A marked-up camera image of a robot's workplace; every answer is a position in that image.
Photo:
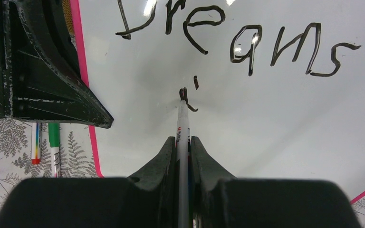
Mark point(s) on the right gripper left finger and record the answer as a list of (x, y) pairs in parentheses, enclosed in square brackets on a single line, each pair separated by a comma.
[(144, 199)]

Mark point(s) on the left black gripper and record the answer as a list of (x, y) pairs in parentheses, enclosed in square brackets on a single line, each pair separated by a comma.
[(40, 79)]

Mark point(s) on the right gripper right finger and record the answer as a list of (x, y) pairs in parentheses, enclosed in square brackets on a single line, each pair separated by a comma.
[(224, 201)]

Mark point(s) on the black capped marker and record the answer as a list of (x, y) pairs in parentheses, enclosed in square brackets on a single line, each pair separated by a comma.
[(182, 149)]

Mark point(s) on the pink framed whiteboard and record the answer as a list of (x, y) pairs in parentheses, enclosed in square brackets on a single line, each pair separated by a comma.
[(278, 86)]

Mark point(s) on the red capped marker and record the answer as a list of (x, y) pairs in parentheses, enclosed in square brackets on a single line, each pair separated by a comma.
[(35, 149)]

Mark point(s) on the green capped marker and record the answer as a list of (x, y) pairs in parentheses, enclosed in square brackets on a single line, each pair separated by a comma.
[(54, 142)]

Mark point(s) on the floral patterned table mat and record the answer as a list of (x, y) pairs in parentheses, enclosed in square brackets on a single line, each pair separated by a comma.
[(15, 154)]

